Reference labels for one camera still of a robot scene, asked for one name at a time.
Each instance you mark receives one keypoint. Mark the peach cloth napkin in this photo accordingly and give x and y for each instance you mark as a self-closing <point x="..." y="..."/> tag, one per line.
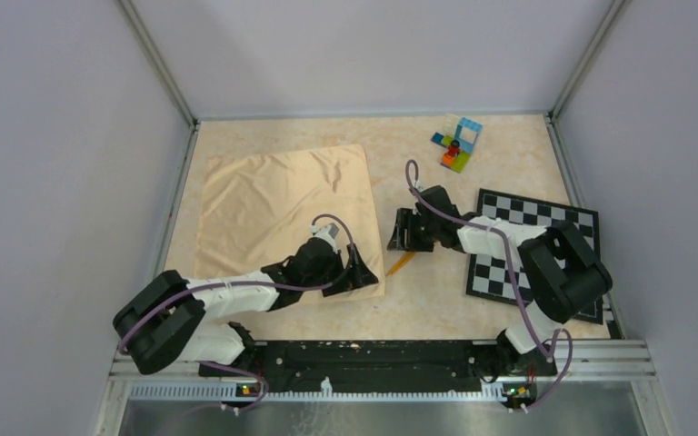
<point x="257" y="210"/>

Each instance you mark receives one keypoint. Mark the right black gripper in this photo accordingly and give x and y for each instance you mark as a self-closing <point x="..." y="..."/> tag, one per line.
<point x="406" y="219"/>

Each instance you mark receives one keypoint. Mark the black white checkerboard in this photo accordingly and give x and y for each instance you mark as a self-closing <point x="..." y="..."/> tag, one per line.
<point x="540" y="254"/>

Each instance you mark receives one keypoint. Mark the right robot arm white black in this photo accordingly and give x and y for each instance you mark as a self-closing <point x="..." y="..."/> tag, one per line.
<point x="526" y="336"/>

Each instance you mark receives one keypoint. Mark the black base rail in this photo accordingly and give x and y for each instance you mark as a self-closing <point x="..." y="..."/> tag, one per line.
<point x="388" y="366"/>

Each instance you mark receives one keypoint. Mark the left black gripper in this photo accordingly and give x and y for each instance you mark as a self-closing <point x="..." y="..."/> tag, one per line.
<point x="362" y="277"/>

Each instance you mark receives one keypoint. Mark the orange plastic spoon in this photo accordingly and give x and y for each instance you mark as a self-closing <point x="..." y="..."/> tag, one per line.
<point x="405" y="258"/>

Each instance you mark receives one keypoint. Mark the colourful toy brick model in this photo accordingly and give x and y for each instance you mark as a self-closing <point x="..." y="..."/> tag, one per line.
<point x="458" y="137"/>

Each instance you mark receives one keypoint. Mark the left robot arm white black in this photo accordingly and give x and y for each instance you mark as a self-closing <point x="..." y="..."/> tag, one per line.
<point x="161" y="324"/>

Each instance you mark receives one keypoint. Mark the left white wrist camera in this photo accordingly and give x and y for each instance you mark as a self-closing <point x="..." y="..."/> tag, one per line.
<point x="326" y="232"/>

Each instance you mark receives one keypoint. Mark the aluminium frame profile front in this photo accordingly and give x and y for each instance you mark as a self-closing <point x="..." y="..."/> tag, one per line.
<point x="585" y="361"/>

